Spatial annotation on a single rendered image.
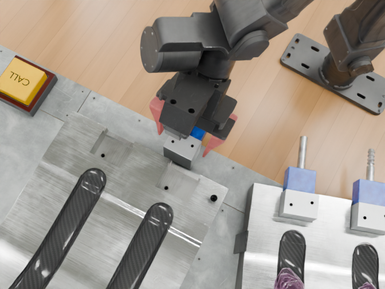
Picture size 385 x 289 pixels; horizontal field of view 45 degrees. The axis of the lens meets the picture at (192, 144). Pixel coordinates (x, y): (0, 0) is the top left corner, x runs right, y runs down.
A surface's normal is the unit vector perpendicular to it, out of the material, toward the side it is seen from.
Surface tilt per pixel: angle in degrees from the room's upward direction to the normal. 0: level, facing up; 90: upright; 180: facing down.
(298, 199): 0
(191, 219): 0
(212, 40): 21
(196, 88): 30
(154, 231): 5
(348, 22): 84
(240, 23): 40
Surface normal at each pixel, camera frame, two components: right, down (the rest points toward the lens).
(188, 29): 0.39, -0.37
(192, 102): 0.27, -0.68
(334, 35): -0.95, 0.21
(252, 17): -0.59, -0.08
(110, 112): 0.04, -0.31
